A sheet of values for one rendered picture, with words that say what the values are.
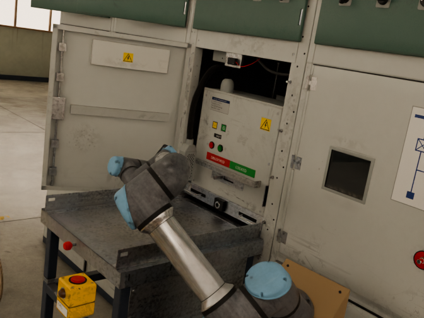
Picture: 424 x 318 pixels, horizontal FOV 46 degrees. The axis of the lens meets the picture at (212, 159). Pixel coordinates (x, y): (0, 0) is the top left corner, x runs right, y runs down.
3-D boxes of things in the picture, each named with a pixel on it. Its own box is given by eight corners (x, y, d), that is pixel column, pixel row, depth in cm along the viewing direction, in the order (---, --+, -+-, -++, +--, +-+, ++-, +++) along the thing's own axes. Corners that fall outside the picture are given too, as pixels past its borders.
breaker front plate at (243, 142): (260, 219, 210) (280, 108, 199) (189, 185, 245) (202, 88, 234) (262, 219, 211) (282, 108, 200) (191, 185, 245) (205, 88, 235)
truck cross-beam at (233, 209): (263, 232, 209) (265, 218, 208) (184, 192, 247) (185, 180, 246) (270, 230, 212) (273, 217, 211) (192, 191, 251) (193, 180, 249)
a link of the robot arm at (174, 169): (183, 142, 137) (165, 139, 185) (151, 167, 136) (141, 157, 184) (208, 176, 139) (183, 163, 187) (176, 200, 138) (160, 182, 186)
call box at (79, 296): (67, 322, 137) (70, 289, 135) (55, 308, 143) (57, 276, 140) (94, 315, 142) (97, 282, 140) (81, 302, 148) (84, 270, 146)
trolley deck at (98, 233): (119, 289, 160) (121, 272, 159) (40, 221, 204) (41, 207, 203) (261, 253, 206) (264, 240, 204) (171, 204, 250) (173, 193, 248)
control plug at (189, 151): (181, 182, 233) (186, 145, 229) (175, 178, 236) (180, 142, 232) (194, 180, 238) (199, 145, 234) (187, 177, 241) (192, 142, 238)
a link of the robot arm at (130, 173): (154, 173, 175) (141, 156, 182) (129, 193, 173) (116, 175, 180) (163, 185, 181) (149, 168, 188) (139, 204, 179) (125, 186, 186)
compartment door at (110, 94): (40, 185, 233) (52, 23, 216) (170, 189, 256) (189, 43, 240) (41, 190, 227) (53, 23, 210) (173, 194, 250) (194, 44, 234)
